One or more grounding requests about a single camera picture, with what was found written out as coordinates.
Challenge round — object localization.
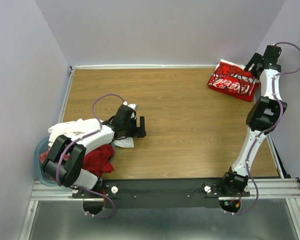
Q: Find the white printed t-shirt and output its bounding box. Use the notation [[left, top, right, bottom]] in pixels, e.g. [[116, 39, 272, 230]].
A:
[[207, 59, 260, 94]]

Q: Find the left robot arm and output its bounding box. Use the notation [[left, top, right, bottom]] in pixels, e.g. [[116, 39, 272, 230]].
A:
[[41, 104, 147, 198]]

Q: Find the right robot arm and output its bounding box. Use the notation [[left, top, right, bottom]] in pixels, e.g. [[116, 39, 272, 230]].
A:
[[220, 44, 287, 196]]

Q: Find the folded bright red t-shirt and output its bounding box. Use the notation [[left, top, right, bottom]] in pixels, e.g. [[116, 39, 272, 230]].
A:
[[209, 83, 260, 102]]

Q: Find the dark red t-shirt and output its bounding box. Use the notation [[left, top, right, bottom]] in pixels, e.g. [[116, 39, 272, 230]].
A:
[[82, 144, 115, 177]]

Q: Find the teal plastic bin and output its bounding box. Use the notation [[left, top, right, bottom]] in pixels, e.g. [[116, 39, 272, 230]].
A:
[[34, 135, 102, 190]]

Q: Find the pink t-shirt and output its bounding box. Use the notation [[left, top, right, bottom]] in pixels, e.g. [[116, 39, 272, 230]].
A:
[[39, 148, 70, 163]]

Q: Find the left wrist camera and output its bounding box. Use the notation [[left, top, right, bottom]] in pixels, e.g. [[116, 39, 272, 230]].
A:
[[127, 103, 138, 111]]

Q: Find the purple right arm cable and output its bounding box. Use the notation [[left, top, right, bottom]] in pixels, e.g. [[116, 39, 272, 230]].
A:
[[223, 41, 300, 216]]

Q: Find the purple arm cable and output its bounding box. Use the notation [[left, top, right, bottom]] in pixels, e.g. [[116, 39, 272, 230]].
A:
[[56, 93, 130, 220], [223, 41, 300, 216]]

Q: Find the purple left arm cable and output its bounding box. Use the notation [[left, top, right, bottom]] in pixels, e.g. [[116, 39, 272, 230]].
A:
[[56, 93, 130, 220]]

